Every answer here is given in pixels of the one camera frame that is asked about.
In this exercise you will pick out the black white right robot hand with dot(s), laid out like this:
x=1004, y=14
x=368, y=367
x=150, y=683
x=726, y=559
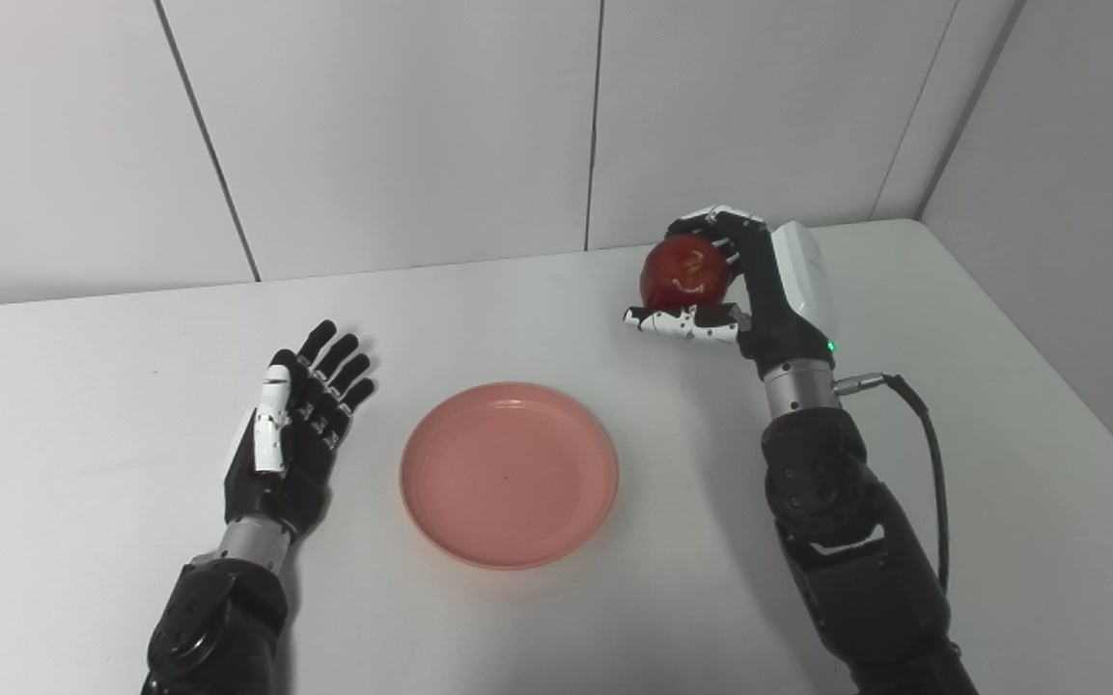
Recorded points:
x=778, y=328

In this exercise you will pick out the pink round plate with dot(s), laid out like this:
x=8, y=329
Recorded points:
x=508, y=475

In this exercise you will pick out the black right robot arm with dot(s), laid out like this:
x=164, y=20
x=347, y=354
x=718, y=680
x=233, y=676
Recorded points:
x=846, y=541

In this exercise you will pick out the red apple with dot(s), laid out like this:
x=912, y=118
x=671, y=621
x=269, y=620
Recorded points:
x=683, y=273

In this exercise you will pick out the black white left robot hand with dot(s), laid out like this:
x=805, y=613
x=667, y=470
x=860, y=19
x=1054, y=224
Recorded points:
x=300, y=473

